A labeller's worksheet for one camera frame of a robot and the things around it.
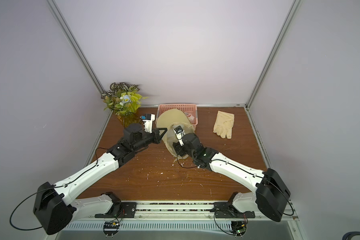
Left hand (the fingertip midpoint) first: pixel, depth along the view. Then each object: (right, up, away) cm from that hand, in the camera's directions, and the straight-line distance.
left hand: (168, 129), depth 73 cm
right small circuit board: (+35, -47, -3) cm, 59 cm away
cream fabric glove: (+38, +1, +34) cm, 51 cm away
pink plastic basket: (+14, +13, +40) cm, 45 cm away
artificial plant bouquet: (-31, +18, +19) cm, 41 cm away
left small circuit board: (-28, -49, -2) cm, 56 cm away
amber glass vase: (-31, +6, +29) cm, 43 cm away
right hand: (+5, -5, +5) cm, 9 cm away
